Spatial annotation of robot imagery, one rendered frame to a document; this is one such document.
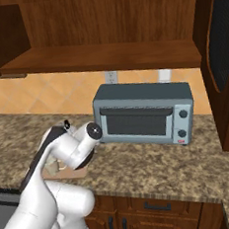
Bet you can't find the wooden drawer front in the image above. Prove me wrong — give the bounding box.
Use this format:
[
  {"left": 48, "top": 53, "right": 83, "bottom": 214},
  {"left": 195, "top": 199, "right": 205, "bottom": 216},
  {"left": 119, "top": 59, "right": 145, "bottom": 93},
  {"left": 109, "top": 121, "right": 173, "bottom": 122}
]
[{"left": 129, "top": 191, "right": 205, "bottom": 226}]

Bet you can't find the wooden cabinet door mesh panel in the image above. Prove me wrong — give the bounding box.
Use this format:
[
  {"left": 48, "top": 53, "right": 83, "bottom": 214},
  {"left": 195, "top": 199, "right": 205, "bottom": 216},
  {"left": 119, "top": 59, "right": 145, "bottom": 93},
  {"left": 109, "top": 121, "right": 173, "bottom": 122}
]
[{"left": 189, "top": 0, "right": 229, "bottom": 155}]

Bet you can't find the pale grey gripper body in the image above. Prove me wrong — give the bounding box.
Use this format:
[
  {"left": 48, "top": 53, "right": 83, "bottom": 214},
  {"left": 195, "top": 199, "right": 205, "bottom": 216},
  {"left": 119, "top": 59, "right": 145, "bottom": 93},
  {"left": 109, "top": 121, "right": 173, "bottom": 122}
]
[{"left": 45, "top": 153, "right": 66, "bottom": 178}]

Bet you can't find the tan tray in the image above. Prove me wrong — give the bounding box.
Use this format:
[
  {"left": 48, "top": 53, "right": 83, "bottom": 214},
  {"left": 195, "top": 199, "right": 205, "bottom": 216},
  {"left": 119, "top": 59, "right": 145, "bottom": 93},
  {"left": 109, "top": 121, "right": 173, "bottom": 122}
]
[{"left": 40, "top": 157, "right": 91, "bottom": 183}]

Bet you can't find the grey toaster oven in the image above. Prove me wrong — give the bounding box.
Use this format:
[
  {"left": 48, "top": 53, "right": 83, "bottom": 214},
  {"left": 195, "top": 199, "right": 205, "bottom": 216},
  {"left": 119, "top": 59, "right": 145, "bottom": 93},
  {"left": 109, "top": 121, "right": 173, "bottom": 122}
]
[{"left": 90, "top": 75, "right": 198, "bottom": 155}]

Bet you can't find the grey sink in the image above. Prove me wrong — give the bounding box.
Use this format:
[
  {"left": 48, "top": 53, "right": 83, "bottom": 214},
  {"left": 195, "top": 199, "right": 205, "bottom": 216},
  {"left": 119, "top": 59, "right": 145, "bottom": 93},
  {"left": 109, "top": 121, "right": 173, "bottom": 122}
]
[{"left": 0, "top": 185, "right": 26, "bottom": 229}]

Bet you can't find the black drawer handle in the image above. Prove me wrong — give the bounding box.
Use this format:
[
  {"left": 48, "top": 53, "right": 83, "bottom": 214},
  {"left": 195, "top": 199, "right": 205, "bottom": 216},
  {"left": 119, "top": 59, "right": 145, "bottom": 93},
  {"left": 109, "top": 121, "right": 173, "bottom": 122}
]
[{"left": 143, "top": 198, "right": 174, "bottom": 215}]

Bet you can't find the white wall socket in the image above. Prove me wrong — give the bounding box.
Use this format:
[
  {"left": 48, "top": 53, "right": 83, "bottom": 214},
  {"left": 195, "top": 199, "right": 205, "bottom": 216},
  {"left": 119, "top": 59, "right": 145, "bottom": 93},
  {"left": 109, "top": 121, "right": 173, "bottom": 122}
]
[
  {"left": 157, "top": 67, "right": 174, "bottom": 84},
  {"left": 104, "top": 70, "right": 119, "bottom": 86}
]

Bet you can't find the wooden base cupboard door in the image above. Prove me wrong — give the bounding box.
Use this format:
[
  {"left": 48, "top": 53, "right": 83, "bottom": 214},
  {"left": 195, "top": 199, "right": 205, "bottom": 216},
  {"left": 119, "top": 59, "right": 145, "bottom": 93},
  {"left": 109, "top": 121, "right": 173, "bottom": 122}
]
[
  {"left": 83, "top": 208, "right": 120, "bottom": 229},
  {"left": 117, "top": 206, "right": 201, "bottom": 229}
]

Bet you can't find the open wooden wall cabinet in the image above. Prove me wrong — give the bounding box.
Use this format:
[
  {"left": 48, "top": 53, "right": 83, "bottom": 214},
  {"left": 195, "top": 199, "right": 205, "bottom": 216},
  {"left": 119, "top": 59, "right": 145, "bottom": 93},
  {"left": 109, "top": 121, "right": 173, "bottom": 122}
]
[{"left": 0, "top": 0, "right": 223, "bottom": 88}]

